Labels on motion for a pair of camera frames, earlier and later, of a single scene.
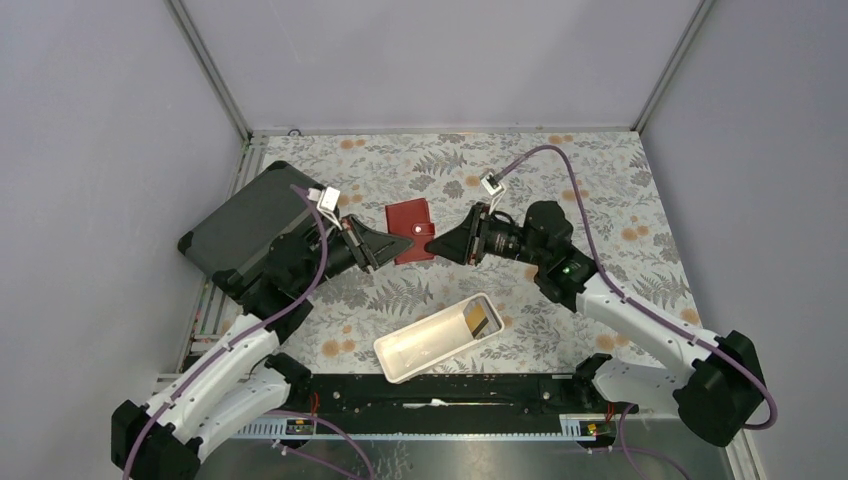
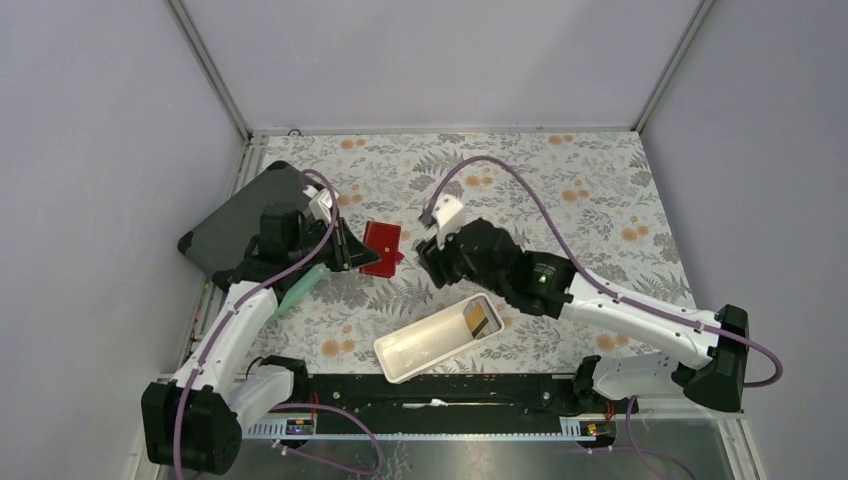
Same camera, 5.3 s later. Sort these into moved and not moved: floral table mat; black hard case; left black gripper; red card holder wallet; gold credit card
Moved: left black gripper; red card holder wallet
Not moved: floral table mat; gold credit card; black hard case
